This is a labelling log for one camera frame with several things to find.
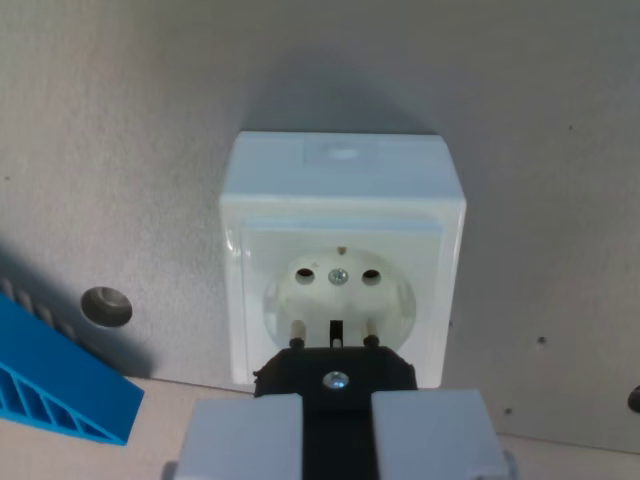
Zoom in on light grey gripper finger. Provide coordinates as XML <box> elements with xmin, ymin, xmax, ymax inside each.
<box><xmin>178</xmin><ymin>394</ymin><xmax>305</xmax><ymax>480</ymax></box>
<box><xmin>371</xmin><ymin>388</ymin><xmax>506</xmax><ymax>480</ymax></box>

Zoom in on black two-pin plug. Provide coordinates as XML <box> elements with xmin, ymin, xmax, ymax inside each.
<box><xmin>252</xmin><ymin>318</ymin><xmax>419</xmax><ymax>480</ymax></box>

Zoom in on blue ribbed plastic wedge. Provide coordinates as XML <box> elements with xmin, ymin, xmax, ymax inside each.
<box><xmin>0</xmin><ymin>291</ymin><xmax>146</xmax><ymax>448</ymax></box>

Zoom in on white wall socket box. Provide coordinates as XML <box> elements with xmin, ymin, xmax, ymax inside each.
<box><xmin>218</xmin><ymin>130</ymin><xmax>469</xmax><ymax>391</ymax></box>

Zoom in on round countersunk hole in board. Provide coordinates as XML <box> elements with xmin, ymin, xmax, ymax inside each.
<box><xmin>80</xmin><ymin>285</ymin><xmax>135</xmax><ymax>330</ymax></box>

